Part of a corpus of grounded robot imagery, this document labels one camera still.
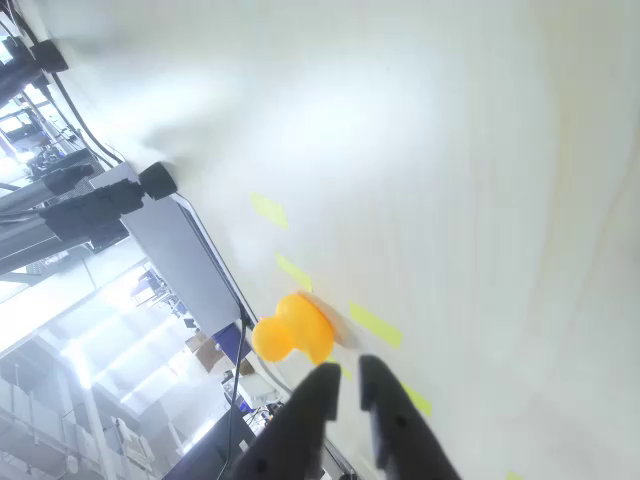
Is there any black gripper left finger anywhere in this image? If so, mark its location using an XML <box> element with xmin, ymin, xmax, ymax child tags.
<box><xmin>224</xmin><ymin>362</ymin><xmax>342</xmax><ymax>480</ymax></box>

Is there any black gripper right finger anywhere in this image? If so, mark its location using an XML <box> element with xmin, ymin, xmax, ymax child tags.
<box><xmin>358</xmin><ymin>354</ymin><xmax>462</xmax><ymax>480</ymax></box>

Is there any yellow rubber duck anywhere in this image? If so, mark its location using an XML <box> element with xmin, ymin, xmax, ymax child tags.
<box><xmin>251</xmin><ymin>292</ymin><xmax>335</xmax><ymax>366</ymax></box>

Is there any blue plastic bin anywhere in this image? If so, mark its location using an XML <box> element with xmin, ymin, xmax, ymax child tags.
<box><xmin>212</xmin><ymin>322</ymin><xmax>247</xmax><ymax>362</ymax></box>

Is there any brown cardboard box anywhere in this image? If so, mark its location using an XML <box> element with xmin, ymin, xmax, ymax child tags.
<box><xmin>184</xmin><ymin>332</ymin><xmax>227</xmax><ymax>374</ymax></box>

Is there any white device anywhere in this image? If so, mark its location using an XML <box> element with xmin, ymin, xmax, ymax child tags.
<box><xmin>238</xmin><ymin>372</ymin><xmax>287</xmax><ymax>409</ymax></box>

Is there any black monitor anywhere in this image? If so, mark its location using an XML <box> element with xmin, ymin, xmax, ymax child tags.
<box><xmin>163</xmin><ymin>402</ymin><xmax>264</xmax><ymax>480</ymax></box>

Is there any silver laptop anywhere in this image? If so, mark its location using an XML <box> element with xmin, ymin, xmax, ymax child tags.
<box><xmin>89</xmin><ymin>159</ymin><xmax>264</xmax><ymax>340</ymax></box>

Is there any black and silver stand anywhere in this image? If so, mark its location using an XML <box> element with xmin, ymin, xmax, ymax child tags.
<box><xmin>0</xmin><ymin>161</ymin><xmax>180</xmax><ymax>277</ymax></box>

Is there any thin black cable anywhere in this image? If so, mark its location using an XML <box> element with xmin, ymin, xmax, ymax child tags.
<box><xmin>224</xmin><ymin>307</ymin><xmax>251</xmax><ymax>480</ymax></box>

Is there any thick black cable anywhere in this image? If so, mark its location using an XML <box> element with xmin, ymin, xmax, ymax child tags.
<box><xmin>0</xmin><ymin>0</ymin><xmax>126</xmax><ymax>166</ymax></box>

